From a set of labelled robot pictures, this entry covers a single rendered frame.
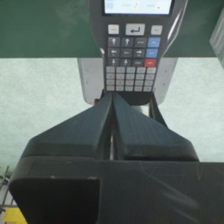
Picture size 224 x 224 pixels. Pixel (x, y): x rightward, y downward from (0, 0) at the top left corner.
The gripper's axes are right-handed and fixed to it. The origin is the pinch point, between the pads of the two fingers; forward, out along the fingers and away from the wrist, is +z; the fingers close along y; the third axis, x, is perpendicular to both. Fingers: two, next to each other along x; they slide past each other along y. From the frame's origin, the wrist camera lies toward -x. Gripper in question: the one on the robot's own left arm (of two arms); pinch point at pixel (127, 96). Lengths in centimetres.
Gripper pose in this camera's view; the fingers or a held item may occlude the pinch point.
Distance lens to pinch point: 28.6
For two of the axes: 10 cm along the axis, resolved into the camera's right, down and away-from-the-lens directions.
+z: 0.2, -9.9, 1.3
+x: 0.1, 1.3, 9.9
